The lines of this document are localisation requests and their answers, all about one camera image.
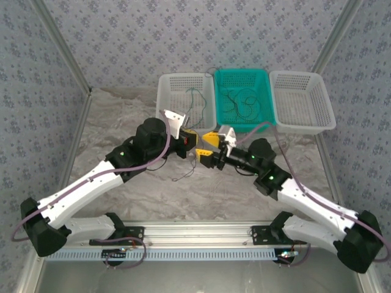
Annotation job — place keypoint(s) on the grey metal shelf panel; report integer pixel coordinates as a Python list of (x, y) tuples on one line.
[(198, 277)]

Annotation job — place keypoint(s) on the aluminium frame leg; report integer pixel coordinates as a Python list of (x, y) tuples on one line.
[(374, 280), (29, 274)]

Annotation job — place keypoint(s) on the aluminium frame post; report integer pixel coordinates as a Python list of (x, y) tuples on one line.
[(61, 45), (336, 33)]

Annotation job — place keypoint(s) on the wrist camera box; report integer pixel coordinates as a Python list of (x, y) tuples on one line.
[(174, 120), (228, 134)]

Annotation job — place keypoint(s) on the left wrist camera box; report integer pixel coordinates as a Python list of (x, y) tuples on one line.
[(174, 120)]

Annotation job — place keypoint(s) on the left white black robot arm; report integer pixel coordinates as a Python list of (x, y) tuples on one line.
[(85, 186)]

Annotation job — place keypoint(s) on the teal perforated plastic basket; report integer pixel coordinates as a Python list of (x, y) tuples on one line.
[(262, 91)]

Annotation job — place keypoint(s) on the aluminium mounting rail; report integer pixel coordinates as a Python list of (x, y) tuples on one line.
[(198, 233)]

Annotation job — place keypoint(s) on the small LED circuit board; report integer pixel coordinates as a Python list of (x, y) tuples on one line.
[(288, 254), (119, 251)]

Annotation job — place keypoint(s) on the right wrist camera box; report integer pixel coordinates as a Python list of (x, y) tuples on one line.
[(228, 134)]

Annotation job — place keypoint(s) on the white perforated plastic basket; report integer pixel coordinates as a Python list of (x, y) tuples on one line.
[(299, 100), (171, 94)]

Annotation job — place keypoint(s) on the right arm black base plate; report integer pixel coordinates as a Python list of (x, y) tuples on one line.
[(259, 236)]

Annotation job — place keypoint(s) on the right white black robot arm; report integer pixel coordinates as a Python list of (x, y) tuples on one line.
[(317, 201)]

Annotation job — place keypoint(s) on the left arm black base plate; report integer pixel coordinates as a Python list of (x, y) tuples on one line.
[(134, 230)]

